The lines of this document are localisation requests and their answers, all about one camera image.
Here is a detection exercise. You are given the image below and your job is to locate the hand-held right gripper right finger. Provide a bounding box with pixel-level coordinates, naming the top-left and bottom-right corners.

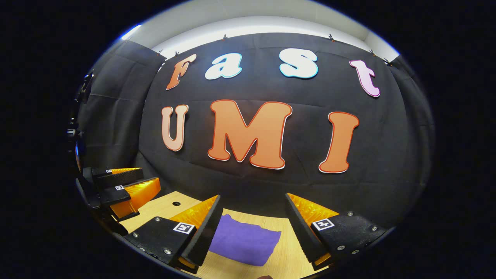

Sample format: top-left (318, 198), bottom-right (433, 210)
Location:
top-left (286, 193), bottom-right (396, 271)

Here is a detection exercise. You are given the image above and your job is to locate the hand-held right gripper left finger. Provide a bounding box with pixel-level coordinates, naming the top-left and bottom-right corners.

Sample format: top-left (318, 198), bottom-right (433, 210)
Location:
top-left (124, 195), bottom-right (224, 274)

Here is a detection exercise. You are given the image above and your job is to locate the purple garment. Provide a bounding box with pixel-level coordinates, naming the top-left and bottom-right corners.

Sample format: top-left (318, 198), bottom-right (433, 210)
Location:
top-left (208, 214), bottom-right (282, 267)

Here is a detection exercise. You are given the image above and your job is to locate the black backdrop cloth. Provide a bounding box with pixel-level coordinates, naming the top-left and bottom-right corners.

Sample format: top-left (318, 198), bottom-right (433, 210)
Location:
top-left (74, 32), bottom-right (434, 233)

